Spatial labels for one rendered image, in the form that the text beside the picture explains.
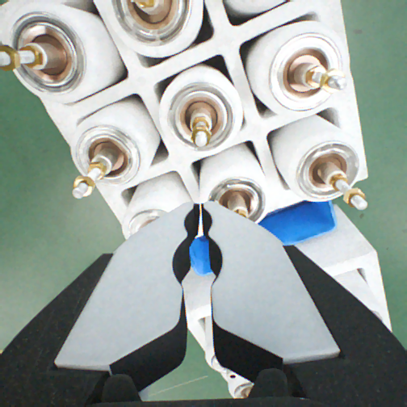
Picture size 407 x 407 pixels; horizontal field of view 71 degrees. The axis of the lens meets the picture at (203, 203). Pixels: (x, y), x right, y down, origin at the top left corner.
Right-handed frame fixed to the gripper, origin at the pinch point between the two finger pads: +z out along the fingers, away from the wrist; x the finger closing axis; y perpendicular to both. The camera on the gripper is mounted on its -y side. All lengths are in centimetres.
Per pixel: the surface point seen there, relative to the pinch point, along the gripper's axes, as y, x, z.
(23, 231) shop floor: 30, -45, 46
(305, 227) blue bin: 27, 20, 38
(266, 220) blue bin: 29, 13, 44
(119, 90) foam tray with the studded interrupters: -2.1, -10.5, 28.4
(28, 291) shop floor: 50, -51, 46
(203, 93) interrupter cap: -2.0, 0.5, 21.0
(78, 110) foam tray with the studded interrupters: 0.1, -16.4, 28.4
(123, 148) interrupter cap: 3.5, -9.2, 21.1
